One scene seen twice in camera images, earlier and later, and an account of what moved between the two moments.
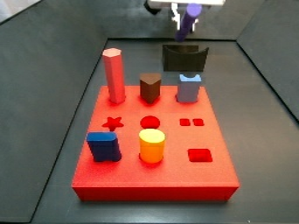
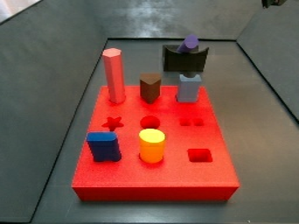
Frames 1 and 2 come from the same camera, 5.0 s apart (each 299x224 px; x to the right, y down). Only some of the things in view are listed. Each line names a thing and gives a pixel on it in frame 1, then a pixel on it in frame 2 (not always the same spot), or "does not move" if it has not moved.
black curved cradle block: x=183 y=58 does not move
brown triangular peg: x=150 y=82 does not move
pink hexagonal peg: x=115 y=74 does not move
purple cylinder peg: x=193 y=11 -> x=189 y=44
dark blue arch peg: x=105 y=146 does not move
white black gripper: x=154 y=6 -> x=273 y=3
